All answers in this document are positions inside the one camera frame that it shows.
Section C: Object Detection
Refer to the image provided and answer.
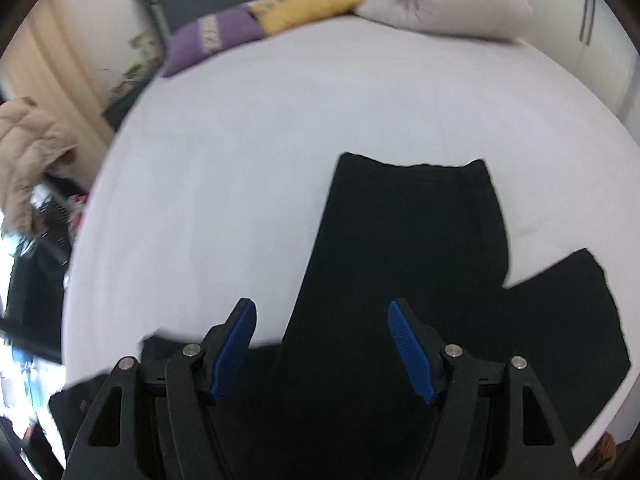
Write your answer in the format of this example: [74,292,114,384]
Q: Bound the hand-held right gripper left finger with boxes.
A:
[62,298,258,480]

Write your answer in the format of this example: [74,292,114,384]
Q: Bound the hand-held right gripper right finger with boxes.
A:
[387,298,581,480]

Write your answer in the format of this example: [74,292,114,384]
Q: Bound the black pants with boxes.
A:
[49,152,632,480]

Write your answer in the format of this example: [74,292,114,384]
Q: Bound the grey nightstand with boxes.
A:
[102,80,151,133]

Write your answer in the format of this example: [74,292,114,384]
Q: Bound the beige puffer jacket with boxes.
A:
[0,97,78,235]

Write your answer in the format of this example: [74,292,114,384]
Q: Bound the purple pillow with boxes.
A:
[161,7,266,78]

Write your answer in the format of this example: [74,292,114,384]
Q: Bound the cream curtain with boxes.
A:
[0,0,116,148]

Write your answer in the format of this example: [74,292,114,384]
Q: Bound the yellow pillow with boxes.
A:
[247,0,365,36]

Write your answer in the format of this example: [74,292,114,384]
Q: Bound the white rolled duvet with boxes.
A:
[331,0,535,45]

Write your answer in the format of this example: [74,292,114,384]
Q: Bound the white wardrobe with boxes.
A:
[500,0,640,126]

